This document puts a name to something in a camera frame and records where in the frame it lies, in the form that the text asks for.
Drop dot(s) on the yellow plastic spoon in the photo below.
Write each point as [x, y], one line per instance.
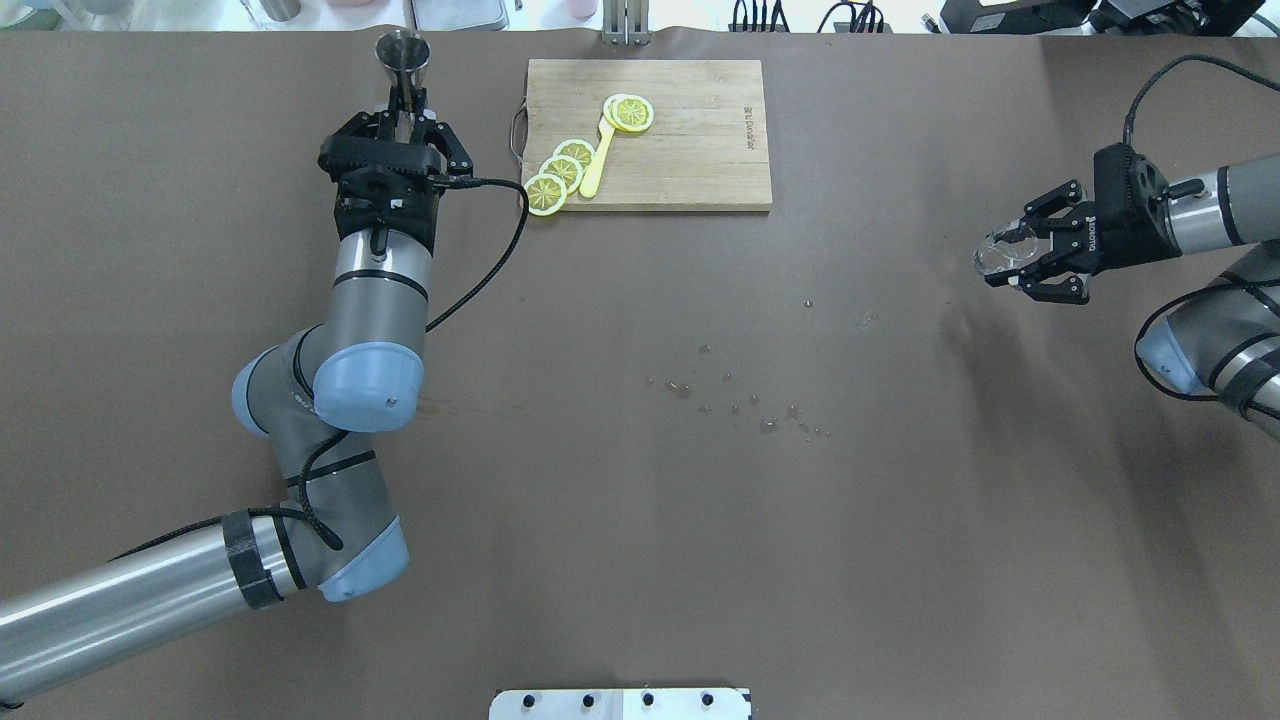
[593, 176]

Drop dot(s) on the lemon slice on spoon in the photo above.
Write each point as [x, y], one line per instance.
[629, 112]

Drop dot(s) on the bamboo cutting board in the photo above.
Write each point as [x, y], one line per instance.
[707, 149]

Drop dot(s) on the grey metal tray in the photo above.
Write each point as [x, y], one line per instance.
[459, 15]

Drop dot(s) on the steel jigger measuring cup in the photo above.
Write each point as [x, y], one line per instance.
[405, 54]

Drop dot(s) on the aluminium frame post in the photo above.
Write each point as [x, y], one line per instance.
[625, 22]

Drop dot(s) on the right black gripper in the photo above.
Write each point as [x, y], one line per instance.
[1086, 243]

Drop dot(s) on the lemon slice middle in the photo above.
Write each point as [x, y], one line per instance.
[570, 171]

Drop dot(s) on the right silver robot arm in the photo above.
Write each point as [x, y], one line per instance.
[1219, 343]

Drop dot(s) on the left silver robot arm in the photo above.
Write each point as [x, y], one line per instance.
[318, 399]

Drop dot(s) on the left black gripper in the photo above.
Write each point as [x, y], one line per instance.
[459, 152]

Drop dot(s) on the clear glass cup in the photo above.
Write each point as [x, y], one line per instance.
[1007, 249]

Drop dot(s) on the lemon slice near spoon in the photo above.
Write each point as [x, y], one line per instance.
[580, 150]

